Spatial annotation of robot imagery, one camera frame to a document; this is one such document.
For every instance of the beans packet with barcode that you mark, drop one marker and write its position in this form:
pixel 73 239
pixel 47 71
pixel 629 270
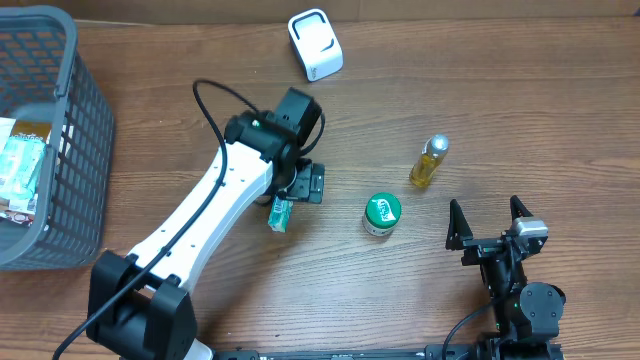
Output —
pixel 24 128

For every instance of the grey plastic shopping basket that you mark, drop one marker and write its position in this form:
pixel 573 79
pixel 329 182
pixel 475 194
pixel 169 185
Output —
pixel 44 79

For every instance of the green lid white jar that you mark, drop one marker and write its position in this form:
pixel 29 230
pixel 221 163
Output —
pixel 382 214

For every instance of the white barcode scanner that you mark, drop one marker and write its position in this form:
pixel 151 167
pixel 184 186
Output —
pixel 315 44

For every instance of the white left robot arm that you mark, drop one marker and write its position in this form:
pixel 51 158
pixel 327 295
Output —
pixel 140 304

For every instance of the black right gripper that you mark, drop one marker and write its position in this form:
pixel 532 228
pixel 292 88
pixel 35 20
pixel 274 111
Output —
pixel 479 248

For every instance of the yellow dish soap bottle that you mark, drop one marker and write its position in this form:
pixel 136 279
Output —
pixel 432 155

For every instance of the green wet wipes pack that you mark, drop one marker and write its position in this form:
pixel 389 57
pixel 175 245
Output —
pixel 21 160

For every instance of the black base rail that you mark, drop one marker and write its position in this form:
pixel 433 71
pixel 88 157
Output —
pixel 430 352

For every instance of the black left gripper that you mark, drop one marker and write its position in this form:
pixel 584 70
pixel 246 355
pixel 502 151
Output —
pixel 309 180

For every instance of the Kleenex pocket tissue pack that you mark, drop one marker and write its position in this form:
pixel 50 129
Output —
pixel 280 214

